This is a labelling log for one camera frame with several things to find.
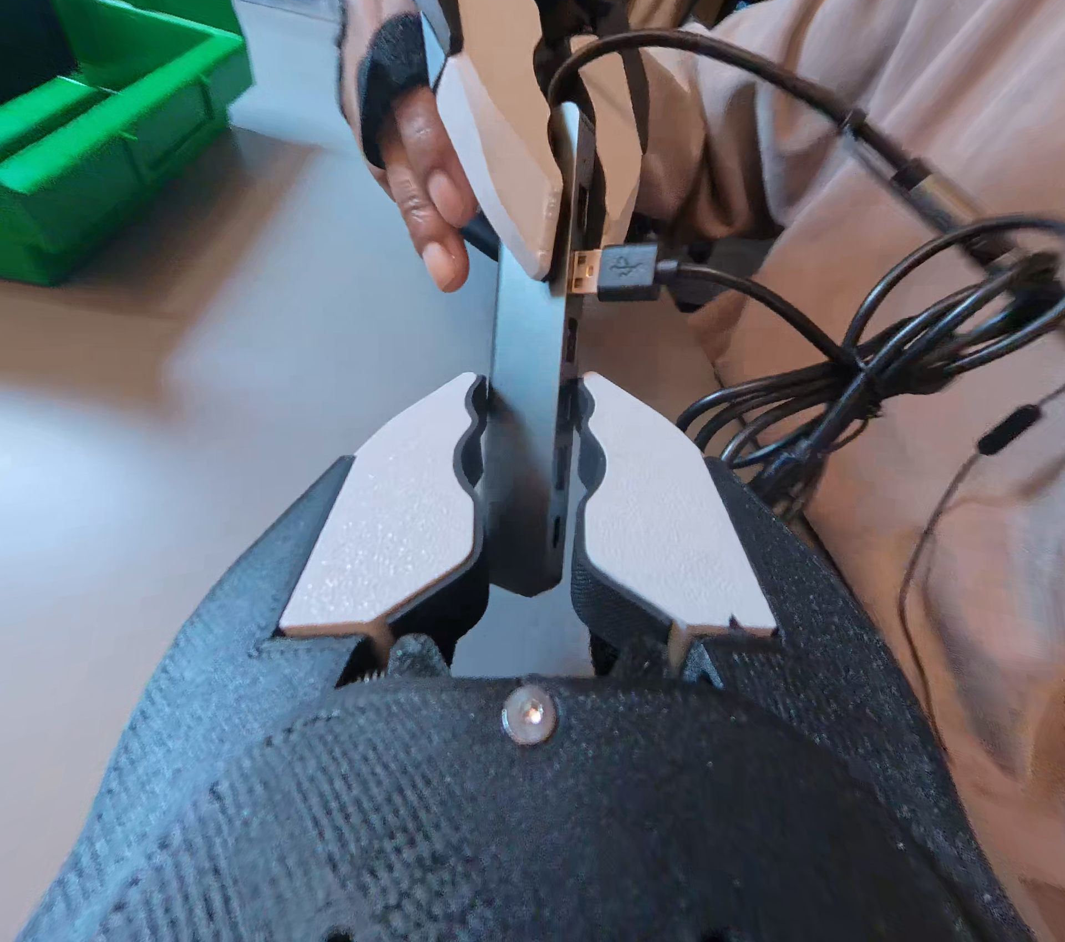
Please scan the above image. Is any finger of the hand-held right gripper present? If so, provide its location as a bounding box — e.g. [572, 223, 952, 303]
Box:
[574, 47, 648, 241]
[433, 0, 570, 285]

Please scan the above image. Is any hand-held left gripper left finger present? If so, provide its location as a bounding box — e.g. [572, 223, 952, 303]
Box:
[277, 372, 490, 642]

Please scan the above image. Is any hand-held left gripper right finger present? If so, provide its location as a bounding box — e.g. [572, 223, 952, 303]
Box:
[570, 371, 780, 670]

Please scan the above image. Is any black usb cable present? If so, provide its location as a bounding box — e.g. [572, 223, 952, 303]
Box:
[568, 214, 1065, 525]

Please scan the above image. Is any dark grey usb hub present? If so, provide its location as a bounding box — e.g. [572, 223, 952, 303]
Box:
[485, 100, 606, 599]

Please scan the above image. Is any green plastic bin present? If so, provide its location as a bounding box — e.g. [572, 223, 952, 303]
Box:
[0, 0, 255, 287]

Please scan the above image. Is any person's right forearm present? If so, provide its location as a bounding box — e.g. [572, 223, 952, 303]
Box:
[632, 2, 841, 244]

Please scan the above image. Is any person's right hand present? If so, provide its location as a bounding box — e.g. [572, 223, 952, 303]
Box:
[337, 0, 481, 294]

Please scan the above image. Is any thin black earphone cord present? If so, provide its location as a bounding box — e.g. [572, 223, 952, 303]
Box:
[897, 384, 1065, 756]

